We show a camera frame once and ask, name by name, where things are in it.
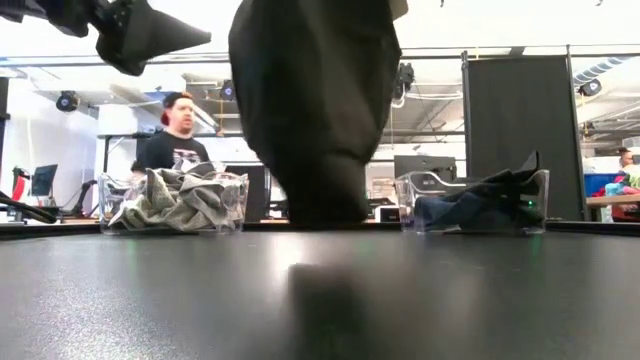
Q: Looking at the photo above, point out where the black towel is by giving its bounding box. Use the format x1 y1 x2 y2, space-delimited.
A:
452 149 546 229
228 0 409 226

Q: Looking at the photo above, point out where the navy blue towel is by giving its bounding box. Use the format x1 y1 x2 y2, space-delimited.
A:
413 192 501 232

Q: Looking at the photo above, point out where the black partition panel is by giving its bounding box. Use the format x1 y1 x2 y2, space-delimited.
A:
460 44 586 221

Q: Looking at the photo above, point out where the thick black cable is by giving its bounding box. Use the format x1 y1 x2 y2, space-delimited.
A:
0 189 58 225

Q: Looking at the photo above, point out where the person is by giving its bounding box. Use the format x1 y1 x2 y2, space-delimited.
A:
615 146 640 174
135 91 211 174

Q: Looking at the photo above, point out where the blue storage bin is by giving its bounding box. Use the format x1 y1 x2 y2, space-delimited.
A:
583 172 621 198

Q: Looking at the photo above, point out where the clear plastic basket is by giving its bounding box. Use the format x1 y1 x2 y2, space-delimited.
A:
97 171 250 235
394 168 550 235

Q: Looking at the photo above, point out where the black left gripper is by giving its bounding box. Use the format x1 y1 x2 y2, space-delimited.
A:
34 0 212 77

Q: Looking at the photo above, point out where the ribbed air duct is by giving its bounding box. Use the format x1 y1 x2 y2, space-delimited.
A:
572 55 632 85

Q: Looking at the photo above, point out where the grey towel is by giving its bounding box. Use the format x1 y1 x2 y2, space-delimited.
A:
149 162 246 229

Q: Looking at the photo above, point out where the dark computer monitor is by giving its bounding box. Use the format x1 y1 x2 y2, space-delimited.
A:
30 163 59 198

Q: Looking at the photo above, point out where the black cabinet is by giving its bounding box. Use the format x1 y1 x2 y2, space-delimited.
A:
224 164 272 224

